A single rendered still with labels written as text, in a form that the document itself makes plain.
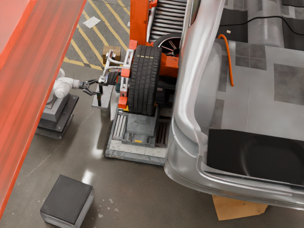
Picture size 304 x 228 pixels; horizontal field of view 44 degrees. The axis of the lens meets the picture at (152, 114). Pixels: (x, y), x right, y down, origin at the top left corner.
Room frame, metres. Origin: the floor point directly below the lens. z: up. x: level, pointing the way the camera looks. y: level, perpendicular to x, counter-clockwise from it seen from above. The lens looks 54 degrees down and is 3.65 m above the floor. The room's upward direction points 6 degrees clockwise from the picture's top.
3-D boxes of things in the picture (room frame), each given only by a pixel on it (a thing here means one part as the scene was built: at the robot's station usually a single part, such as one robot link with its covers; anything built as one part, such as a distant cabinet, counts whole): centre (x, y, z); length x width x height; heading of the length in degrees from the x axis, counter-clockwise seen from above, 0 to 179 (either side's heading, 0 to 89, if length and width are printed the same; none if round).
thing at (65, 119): (2.39, 1.12, 0.15); 0.50 x 0.50 x 0.30; 81
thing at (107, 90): (2.59, 0.54, 0.44); 0.43 x 0.17 x 0.03; 177
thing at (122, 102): (2.15, 0.28, 0.85); 0.09 x 0.08 x 0.07; 177
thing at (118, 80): (2.47, 0.34, 0.85); 0.21 x 0.14 x 0.14; 87
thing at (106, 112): (2.62, 0.54, 0.21); 0.10 x 0.10 x 0.42; 87
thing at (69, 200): (1.38, 0.70, 0.17); 0.43 x 0.36 x 0.34; 165
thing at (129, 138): (2.41, 0.10, 0.13); 0.50 x 0.36 x 0.10; 177
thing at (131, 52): (2.47, 0.27, 0.85); 0.54 x 0.07 x 0.54; 177
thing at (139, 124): (2.46, 0.10, 0.32); 0.40 x 0.30 x 0.28; 177
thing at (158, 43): (3.26, -0.24, 0.39); 0.66 x 0.66 x 0.24
